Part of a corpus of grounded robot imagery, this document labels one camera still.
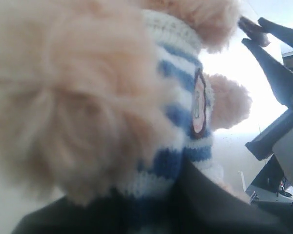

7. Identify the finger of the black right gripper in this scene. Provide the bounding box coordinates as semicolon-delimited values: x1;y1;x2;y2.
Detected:
258;18;293;48
242;39;293;107

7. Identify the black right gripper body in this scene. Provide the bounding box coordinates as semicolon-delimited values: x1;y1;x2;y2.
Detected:
245;109;293;190

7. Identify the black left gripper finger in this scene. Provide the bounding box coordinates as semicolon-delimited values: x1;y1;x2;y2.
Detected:
14;160;293;234

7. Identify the dark red wooden spoon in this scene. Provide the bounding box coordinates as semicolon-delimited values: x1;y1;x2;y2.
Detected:
238;16;271;48

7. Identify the plush teddy bear striped sweater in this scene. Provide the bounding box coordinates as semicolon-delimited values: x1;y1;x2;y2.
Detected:
0;0;251;206

